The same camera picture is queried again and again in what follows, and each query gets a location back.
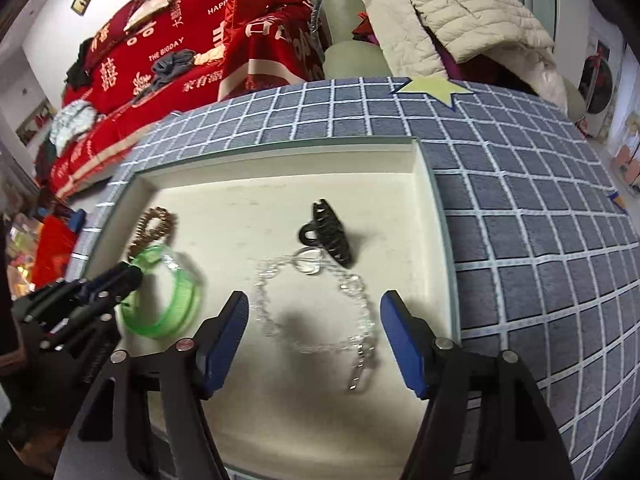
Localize dark clothes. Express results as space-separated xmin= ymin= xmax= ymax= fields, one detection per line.
xmin=65 ymin=37 xmax=96 ymax=88

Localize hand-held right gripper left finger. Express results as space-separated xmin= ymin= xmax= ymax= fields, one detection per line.
xmin=52 ymin=290 xmax=251 ymax=480

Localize beige green printed cushion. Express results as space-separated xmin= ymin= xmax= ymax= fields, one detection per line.
xmin=124 ymin=0 xmax=191 ymax=33

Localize green translucent bangle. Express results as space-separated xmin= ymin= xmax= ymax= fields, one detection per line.
xmin=120 ymin=245 xmax=206 ymax=339

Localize plain red cushion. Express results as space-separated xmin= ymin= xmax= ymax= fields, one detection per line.
xmin=225 ymin=0 xmax=273 ymax=48

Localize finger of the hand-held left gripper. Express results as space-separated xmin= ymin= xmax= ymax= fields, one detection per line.
xmin=30 ymin=279 xmax=144 ymax=355
xmin=12 ymin=262 xmax=145 ymax=324

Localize beige down jacket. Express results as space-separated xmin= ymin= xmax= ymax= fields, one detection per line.
xmin=361 ymin=0 xmax=568 ymax=111

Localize wooden figure ornaments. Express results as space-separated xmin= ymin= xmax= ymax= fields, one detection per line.
xmin=612 ymin=115 xmax=640 ymax=187

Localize grey checked blanket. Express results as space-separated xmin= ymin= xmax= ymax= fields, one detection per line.
xmin=65 ymin=76 xmax=633 ymax=480

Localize purple garment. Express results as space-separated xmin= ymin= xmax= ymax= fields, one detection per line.
xmin=430 ymin=30 xmax=508 ymax=82

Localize framed wall picture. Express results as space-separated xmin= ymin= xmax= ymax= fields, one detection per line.
xmin=15 ymin=97 xmax=56 ymax=146

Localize cream jewelry tray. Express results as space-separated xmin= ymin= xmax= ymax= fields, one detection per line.
xmin=82 ymin=136 xmax=463 ymax=480

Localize clear crystal bead chain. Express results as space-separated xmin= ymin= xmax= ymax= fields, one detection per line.
xmin=250 ymin=247 xmax=377 ymax=393

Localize red bag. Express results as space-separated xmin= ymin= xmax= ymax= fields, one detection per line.
xmin=30 ymin=215 xmax=78 ymax=288

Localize red printed cushion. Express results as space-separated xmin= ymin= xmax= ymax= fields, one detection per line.
xmin=82 ymin=0 xmax=151 ymax=73

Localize braided grey cable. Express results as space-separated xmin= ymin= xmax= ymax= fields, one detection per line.
xmin=307 ymin=0 xmax=342 ymax=56

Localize brown spiral hair tie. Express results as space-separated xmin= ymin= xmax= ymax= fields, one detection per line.
xmin=127 ymin=206 xmax=177 ymax=261

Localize black hair claw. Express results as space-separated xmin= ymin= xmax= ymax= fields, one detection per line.
xmin=298 ymin=200 xmax=357 ymax=269

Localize pale green armchair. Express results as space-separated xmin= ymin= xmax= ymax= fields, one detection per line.
xmin=317 ymin=0 xmax=588 ymax=121

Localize red printed sofa cover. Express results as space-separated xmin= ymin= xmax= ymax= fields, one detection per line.
xmin=47 ymin=0 xmax=326 ymax=201

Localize yellow star patch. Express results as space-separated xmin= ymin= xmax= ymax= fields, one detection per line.
xmin=390 ymin=76 xmax=473 ymax=112

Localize white grey knitted cloth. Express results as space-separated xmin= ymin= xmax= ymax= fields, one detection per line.
xmin=50 ymin=100 xmax=98 ymax=158

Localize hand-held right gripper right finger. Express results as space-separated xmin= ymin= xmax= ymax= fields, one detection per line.
xmin=380 ymin=290 xmax=576 ymax=480

